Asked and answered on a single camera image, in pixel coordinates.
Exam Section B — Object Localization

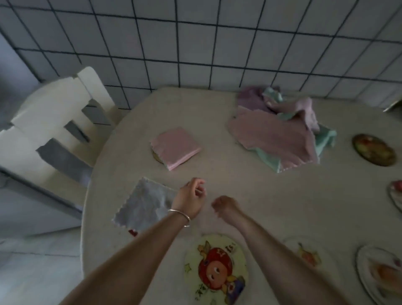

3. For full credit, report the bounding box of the white wooden chair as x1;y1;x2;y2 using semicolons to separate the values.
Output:
0;66;119;220

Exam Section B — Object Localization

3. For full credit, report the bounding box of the yellow green cartoon coaster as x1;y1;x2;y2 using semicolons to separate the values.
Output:
183;233;250;305

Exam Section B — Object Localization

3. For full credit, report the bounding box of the person's left hand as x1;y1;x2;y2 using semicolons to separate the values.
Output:
169;177;208;220

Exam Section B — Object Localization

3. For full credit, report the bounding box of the two faces round coaster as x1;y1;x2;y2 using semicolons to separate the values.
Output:
389;179;402;214

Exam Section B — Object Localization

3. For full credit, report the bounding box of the silver bangle bracelet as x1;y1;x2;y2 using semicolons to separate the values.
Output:
167;208;191;228

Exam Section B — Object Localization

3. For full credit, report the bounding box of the golden door frame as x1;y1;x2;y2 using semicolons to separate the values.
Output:
383;99;402;112

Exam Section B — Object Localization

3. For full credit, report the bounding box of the grey-blue cloth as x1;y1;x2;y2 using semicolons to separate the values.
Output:
111;176;180;235

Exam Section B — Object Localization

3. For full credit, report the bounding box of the pile of cloths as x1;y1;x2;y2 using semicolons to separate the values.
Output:
226;85;338;174

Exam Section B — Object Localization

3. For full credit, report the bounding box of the person's left forearm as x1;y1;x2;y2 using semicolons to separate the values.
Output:
59;210;189;305

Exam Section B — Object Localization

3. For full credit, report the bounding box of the white ice cream coaster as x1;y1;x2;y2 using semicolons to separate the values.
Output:
281;235;338;277

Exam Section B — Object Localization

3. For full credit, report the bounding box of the dark brown round coaster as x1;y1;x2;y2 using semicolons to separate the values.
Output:
351;133;397;167

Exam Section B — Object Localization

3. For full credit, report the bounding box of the person's right hand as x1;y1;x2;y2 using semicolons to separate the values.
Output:
211;195;244;225

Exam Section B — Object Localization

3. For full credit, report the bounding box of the person's right forearm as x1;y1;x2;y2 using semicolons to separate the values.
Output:
231;213;349;305

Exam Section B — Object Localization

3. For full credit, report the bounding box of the pink rimmed cartoon coaster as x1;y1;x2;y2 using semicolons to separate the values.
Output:
356;245;402;305

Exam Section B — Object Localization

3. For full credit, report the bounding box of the pink cloth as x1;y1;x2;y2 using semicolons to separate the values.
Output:
150;127;203;172

